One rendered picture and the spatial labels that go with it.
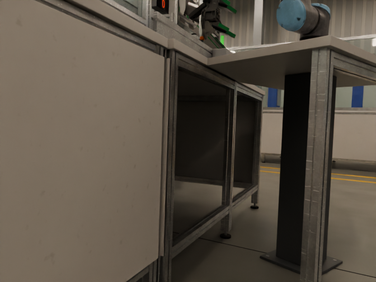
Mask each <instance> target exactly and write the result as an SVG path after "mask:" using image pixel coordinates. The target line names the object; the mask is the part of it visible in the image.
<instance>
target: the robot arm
mask: <svg viewBox="0 0 376 282"><path fill-rule="evenodd" d="M218 2H219V0H203V3H202V4H201V5H200V6H199V7H197V8H196V9H194V10H193V11H192V12H191V13H190V14H188V17H189V19H191V20H192V21H193V20H195V19H196V18H197V17H199V16H200V15H201V28H202V32H203V37H204V39H205V40H206V39H207V37H208V35H210V34H212V33H214V32H215V29H214V28H213V27H212V24H211V23H210V22H212V23H216V22H220V11H219V8H218ZM330 18H331V15H330V9H329V7H328V6H326V5H324V4H319V3H311V0H281V1H280V4H279V8H278V9H277V11H276V19H277V21H278V23H279V25H280V26H281V27H283V28H284V29H286V30H288V31H292V32H296V33H298V34H300V38H299V41H301V40H307V39H312V38H316V37H321V36H327V35H328V31H329V24H330Z"/></svg>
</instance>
